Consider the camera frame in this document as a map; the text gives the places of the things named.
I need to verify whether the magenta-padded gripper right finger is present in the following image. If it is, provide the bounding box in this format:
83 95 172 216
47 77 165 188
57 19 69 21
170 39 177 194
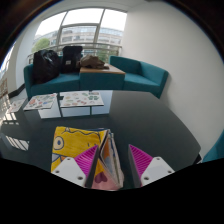
127 143 176 188

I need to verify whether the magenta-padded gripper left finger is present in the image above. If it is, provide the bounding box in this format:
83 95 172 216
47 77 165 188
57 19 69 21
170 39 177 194
50 144 101 189

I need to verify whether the orange pink cartoon towel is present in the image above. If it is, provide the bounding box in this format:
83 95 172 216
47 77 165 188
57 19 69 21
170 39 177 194
50 125 125 192

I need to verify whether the teal chair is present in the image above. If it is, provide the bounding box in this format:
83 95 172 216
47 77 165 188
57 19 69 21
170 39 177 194
201 129 224 164

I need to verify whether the teal wooden-top corner table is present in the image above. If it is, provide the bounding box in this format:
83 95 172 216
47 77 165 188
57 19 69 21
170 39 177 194
78 63 127 92

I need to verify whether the large black backpack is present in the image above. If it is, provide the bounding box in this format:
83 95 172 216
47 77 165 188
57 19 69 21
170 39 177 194
31 49 62 85

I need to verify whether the black backpack with label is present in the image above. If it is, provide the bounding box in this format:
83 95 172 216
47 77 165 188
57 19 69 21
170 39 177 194
60 45 84 75

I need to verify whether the brown jacket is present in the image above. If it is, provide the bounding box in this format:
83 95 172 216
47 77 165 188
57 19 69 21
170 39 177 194
76 54 111 71

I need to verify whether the metal window railing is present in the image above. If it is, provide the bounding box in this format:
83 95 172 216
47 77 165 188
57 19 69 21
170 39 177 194
26 42 123 66

